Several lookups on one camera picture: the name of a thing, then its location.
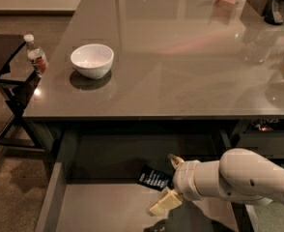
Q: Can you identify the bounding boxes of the blue rxbar wrapper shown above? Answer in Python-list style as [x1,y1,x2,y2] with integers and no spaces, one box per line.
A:
[137,165,173,191]

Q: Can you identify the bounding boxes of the clear plastic water bottle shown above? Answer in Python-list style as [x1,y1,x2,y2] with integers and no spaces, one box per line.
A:
[23,34,48,76]

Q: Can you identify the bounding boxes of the white ceramic bowl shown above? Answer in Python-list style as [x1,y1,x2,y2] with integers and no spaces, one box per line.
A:
[71,43,114,79]

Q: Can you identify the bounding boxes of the open grey top drawer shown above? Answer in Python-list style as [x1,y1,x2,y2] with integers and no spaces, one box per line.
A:
[35,130,257,232]

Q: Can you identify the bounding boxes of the black container on counter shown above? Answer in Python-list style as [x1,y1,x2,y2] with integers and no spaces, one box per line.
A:
[242,0,284,25]

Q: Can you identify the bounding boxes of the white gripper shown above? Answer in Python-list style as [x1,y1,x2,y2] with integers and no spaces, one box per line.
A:
[147,154,202,217]

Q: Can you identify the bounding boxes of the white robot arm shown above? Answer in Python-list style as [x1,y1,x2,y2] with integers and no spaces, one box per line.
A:
[148,148,284,216]

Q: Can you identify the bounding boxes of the dark folding chair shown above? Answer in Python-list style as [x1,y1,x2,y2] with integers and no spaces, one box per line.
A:
[0,34,43,150]

